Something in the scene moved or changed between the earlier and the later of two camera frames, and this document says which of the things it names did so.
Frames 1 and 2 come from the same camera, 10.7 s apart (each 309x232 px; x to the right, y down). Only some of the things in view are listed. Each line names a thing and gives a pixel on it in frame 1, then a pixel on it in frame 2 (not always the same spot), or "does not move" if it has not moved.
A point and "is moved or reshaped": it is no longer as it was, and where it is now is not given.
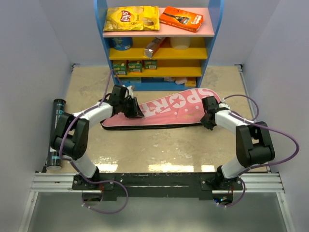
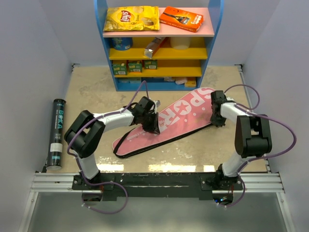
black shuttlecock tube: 59,107 does not move
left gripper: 136,112 → 154,127
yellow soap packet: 190,83 does not move
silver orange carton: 153,46 does not move
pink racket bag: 186,108 is moved or reshaped
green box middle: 135,66 does not move
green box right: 150,64 does not move
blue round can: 121,43 does not move
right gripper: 203,122 → 218,123
